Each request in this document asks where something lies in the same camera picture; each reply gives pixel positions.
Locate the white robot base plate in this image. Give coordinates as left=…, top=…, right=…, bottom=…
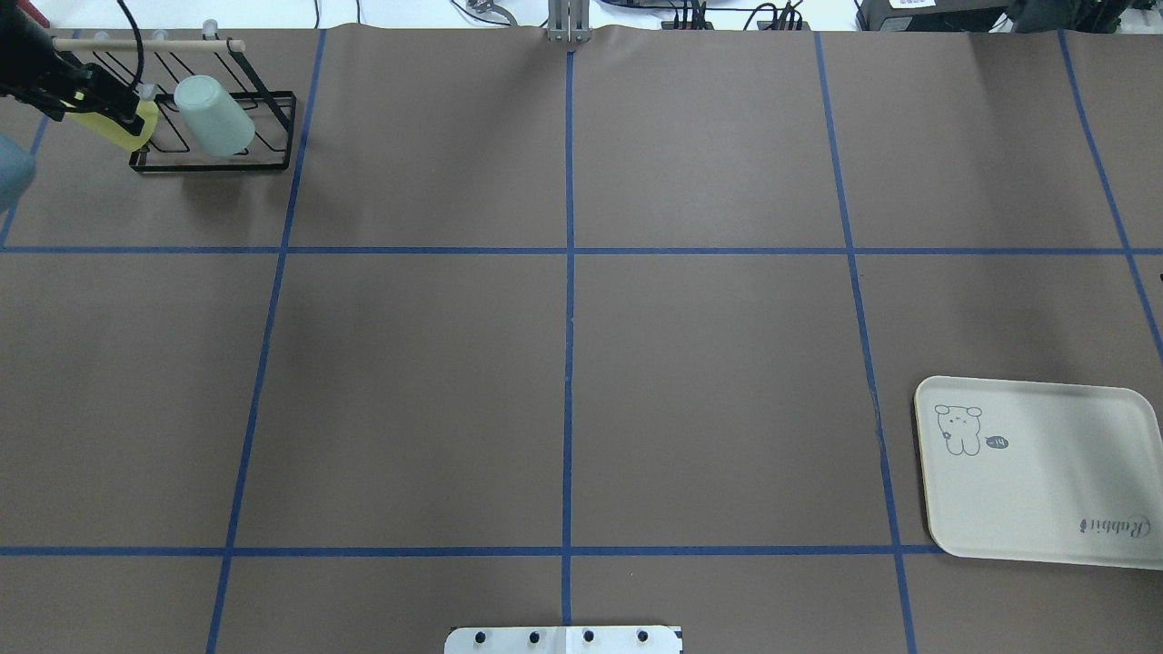
left=443, top=625, right=684, bottom=653

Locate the black wire cup rack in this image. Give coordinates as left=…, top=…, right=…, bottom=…
left=53, top=20, right=298, bottom=173

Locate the yellow plastic cup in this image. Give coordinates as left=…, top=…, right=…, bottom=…
left=67, top=101, right=160, bottom=152

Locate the pale green plastic cup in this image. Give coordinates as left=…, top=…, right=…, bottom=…
left=174, top=74, right=256, bottom=157

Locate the cream rabbit serving tray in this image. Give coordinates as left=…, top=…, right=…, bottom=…
left=913, top=376, right=1162, bottom=569

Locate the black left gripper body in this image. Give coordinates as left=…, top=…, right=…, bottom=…
left=1, top=5, right=92, bottom=121

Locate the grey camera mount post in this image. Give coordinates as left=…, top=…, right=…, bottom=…
left=544, top=0, right=592, bottom=43

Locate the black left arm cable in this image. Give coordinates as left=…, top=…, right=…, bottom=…
left=116, top=0, right=147, bottom=90

